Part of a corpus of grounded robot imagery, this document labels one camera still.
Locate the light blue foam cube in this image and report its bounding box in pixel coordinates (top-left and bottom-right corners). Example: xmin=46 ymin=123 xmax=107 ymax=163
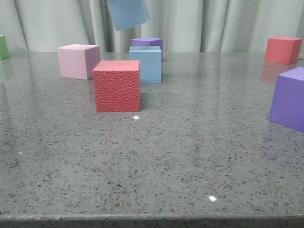
xmin=129 ymin=46 xmax=162 ymax=84
xmin=106 ymin=0 xmax=153 ymax=31

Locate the textured red foam cube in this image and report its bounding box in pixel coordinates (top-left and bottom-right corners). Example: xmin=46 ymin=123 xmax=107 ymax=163
xmin=93 ymin=60 xmax=141 ymax=112

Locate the far purple foam cube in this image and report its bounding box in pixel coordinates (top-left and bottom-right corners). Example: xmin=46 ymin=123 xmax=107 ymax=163
xmin=131 ymin=37 xmax=163 ymax=61

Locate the purple foam cube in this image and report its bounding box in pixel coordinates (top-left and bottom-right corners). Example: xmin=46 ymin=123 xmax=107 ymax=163
xmin=269 ymin=67 xmax=304 ymax=132
xmin=131 ymin=37 xmax=163 ymax=61

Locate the pink foam cube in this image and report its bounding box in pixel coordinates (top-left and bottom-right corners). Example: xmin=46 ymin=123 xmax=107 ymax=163
xmin=57 ymin=44 xmax=101 ymax=80

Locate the near purple foam cube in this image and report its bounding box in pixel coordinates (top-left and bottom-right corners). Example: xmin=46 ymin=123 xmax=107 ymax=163
xmin=269 ymin=67 xmax=304 ymax=132

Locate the far red foam cube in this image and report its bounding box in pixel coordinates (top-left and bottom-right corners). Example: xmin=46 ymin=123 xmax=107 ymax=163
xmin=265 ymin=36 xmax=303 ymax=65

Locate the grey-green curtain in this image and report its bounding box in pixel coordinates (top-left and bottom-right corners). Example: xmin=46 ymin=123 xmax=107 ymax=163
xmin=0 ymin=0 xmax=304 ymax=53

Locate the green foam cube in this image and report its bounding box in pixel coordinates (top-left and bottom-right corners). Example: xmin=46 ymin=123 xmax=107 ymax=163
xmin=0 ymin=35 xmax=10 ymax=60

